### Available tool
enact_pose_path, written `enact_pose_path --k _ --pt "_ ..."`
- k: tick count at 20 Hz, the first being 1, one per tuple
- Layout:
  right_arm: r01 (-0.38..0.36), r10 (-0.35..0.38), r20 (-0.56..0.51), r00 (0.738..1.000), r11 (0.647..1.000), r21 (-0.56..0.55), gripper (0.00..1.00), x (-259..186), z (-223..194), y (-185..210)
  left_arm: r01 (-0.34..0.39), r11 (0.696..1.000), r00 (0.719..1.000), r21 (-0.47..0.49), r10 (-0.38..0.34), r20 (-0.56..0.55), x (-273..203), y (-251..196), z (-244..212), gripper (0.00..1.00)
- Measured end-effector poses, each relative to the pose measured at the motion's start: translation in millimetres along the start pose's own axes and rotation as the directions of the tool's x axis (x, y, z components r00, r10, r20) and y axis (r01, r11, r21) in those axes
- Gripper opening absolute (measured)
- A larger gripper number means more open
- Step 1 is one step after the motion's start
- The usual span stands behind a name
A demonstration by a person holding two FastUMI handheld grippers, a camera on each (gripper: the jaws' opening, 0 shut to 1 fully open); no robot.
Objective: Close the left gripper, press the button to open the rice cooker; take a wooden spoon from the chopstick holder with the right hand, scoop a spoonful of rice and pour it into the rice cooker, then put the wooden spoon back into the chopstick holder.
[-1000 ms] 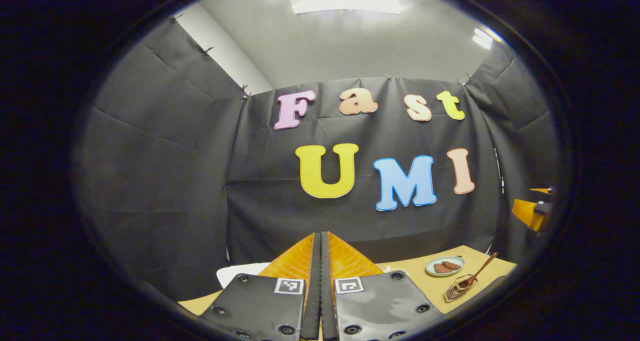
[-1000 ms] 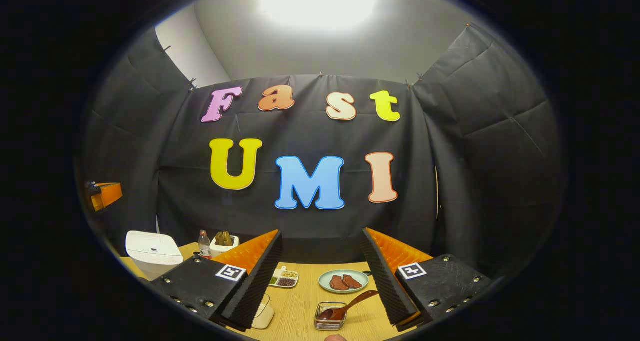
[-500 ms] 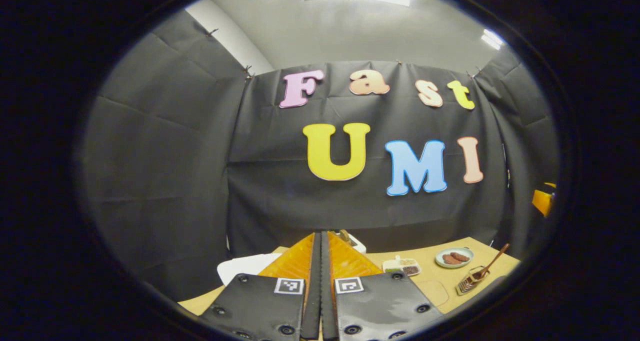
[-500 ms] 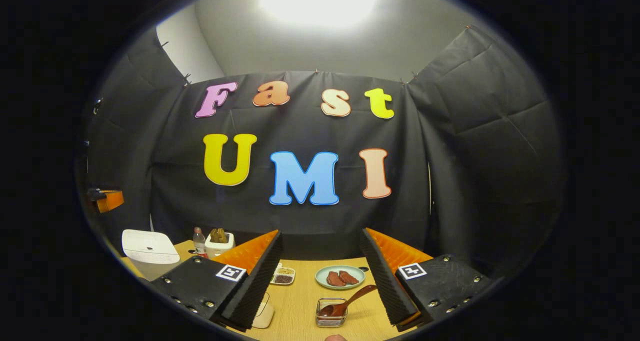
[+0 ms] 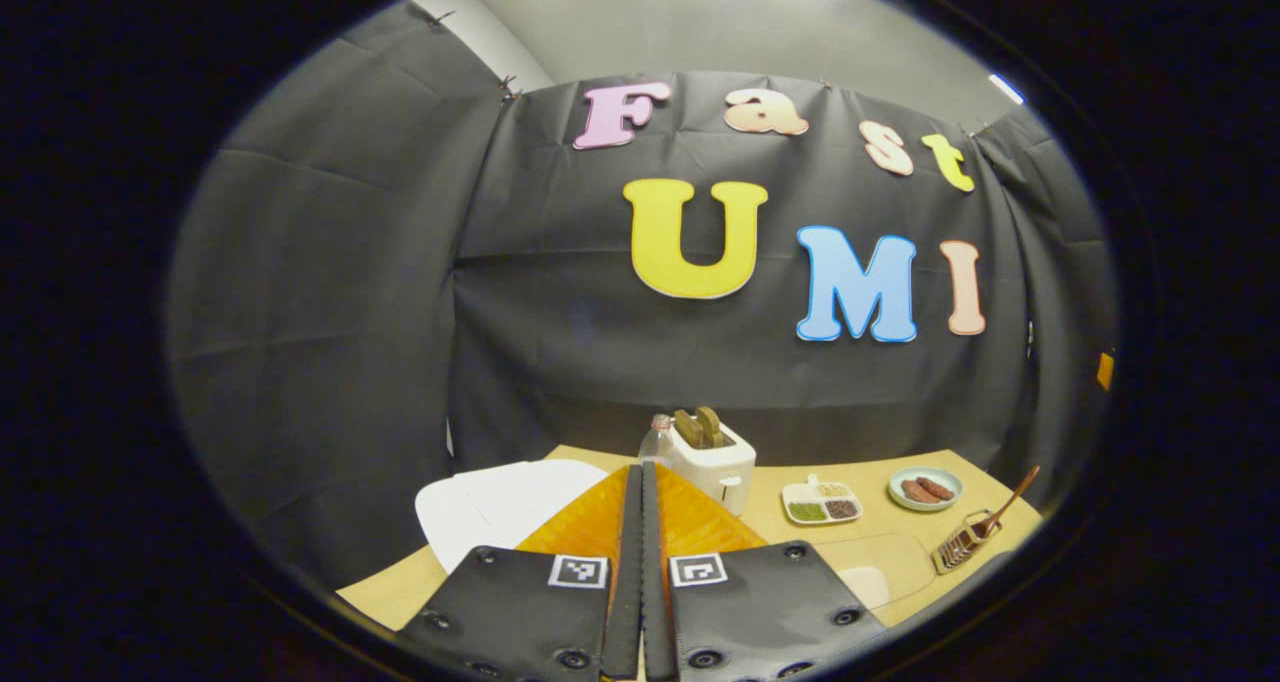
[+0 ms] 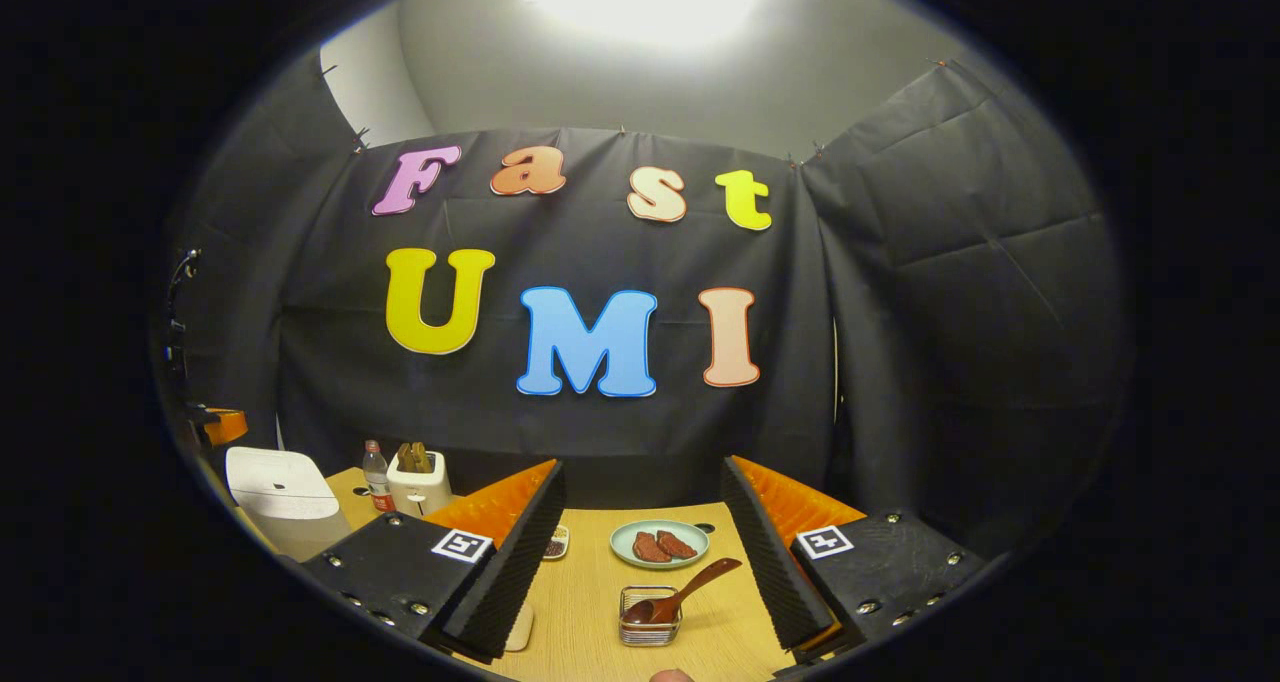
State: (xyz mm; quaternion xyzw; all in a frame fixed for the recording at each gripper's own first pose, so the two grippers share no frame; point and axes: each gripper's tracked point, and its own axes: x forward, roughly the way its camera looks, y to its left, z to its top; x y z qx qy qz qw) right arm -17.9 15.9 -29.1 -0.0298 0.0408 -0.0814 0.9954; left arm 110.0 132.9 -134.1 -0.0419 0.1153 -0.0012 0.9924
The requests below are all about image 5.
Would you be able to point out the black backdrop cloth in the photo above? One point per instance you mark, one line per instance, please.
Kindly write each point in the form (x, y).
(330, 292)

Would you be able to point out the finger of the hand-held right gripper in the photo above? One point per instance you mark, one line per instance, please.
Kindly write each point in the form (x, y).
(1105, 370)

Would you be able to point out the white toaster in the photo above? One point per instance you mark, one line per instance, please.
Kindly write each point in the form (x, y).
(715, 472)

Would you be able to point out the brown wooden spoon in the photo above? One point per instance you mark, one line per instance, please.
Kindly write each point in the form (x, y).
(1010, 502)

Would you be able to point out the pale green plate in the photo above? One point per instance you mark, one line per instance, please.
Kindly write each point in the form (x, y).
(900, 502)

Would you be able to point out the white divided grain dish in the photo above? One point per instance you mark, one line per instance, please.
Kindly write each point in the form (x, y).
(820, 507)

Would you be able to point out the clear plastic water bottle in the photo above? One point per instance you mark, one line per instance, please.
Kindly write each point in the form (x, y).
(655, 442)

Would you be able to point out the white rice cooker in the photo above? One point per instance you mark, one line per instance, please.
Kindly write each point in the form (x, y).
(490, 507)

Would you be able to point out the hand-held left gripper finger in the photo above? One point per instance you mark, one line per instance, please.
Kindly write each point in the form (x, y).
(653, 582)
(633, 582)

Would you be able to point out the small ceiling light panel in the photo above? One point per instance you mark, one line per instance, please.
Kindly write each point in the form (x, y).
(1006, 88)

